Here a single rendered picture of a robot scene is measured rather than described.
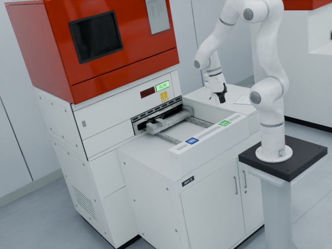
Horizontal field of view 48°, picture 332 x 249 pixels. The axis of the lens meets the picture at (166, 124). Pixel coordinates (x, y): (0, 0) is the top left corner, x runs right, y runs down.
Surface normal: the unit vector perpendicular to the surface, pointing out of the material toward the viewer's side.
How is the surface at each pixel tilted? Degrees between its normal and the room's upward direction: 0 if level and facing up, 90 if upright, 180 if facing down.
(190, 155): 90
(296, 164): 1
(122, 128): 90
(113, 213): 90
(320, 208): 0
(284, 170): 1
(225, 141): 90
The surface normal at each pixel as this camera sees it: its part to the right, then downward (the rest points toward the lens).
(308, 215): -0.18, -0.89
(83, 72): 0.61, 0.23
